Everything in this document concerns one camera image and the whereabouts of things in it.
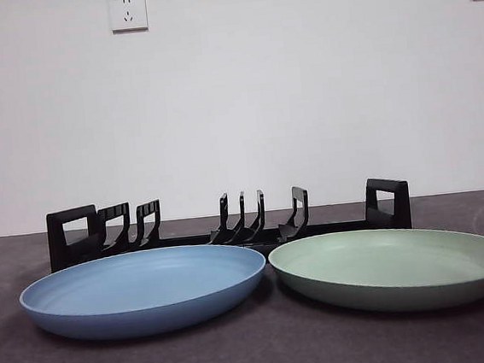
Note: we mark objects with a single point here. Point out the pale green round plate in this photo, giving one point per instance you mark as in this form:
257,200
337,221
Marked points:
396,269

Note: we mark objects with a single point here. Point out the black plate rack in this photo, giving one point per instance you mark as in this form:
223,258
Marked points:
57,246

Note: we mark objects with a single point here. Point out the blue round plate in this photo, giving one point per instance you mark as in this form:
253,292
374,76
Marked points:
141,294

